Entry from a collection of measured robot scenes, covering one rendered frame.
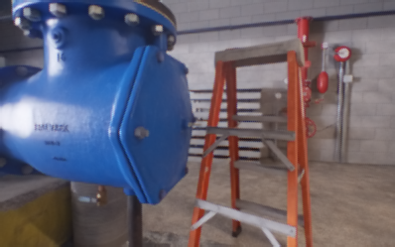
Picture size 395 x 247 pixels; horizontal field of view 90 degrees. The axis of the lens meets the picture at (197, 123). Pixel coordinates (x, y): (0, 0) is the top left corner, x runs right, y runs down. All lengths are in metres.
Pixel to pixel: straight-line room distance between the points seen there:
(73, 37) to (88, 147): 0.36
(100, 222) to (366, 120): 4.07
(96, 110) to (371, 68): 4.22
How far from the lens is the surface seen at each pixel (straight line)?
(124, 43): 0.79
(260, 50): 0.93
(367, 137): 4.39
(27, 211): 1.55
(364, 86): 4.35
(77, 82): 0.75
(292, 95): 0.83
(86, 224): 1.52
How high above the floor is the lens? 0.90
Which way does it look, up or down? 4 degrees down
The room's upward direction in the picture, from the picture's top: straight up
